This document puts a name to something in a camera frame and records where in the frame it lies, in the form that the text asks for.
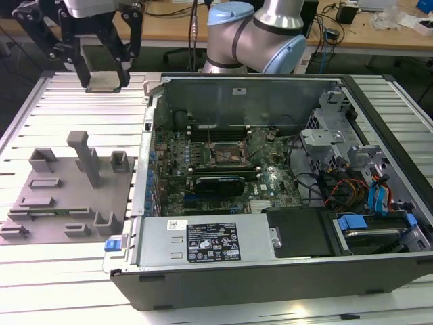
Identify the metal locking lever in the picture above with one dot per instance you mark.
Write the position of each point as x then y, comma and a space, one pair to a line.
210, 132

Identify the silver finned heatsink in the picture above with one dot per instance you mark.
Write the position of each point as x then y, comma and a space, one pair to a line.
261, 206

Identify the blue disk carrier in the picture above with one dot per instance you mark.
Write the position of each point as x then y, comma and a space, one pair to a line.
352, 222

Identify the small white box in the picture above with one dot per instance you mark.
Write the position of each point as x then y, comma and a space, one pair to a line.
427, 27

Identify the grey parts rack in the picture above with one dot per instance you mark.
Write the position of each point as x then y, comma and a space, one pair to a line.
67, 199

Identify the green motherboard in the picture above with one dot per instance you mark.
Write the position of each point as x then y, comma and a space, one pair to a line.
277, 159

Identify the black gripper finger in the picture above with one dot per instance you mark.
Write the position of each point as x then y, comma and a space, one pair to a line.
69, 40
133, 34

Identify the blue case latch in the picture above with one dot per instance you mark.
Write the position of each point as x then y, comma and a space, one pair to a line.
112, 245

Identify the silver hard disk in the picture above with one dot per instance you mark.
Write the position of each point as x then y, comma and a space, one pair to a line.
372, 237

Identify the green RAM stick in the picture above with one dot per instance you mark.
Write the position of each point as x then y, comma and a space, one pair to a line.
62, 213

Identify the black graphics card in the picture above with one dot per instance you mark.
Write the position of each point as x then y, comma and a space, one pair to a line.
220, 186

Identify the silver disk bay bracket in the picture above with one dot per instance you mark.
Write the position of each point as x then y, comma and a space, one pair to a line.
321, 135

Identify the grey power supply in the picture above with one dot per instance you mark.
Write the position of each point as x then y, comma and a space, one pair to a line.
159, 243

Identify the RAM slot black latches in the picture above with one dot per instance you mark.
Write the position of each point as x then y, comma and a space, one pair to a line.
223, 131
230, 139
203, 165
252, 172

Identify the black and silver PC case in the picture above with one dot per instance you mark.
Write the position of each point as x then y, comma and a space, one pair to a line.
236, 291

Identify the silver CPU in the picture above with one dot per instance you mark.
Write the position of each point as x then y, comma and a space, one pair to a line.
103, 83

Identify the round coin battery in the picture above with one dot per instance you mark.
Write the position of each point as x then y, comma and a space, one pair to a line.
270, 135

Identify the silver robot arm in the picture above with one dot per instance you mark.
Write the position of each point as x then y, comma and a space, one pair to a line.
223, 40

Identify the small black box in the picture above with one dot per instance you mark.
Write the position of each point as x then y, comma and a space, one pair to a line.
346, 14

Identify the wooden desk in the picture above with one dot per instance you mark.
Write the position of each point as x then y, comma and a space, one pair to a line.
169, 27

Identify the CPU socket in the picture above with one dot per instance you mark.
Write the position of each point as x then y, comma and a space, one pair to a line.
226, 149

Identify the clear plastic wrap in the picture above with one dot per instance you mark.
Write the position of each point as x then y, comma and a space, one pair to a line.
389, 18

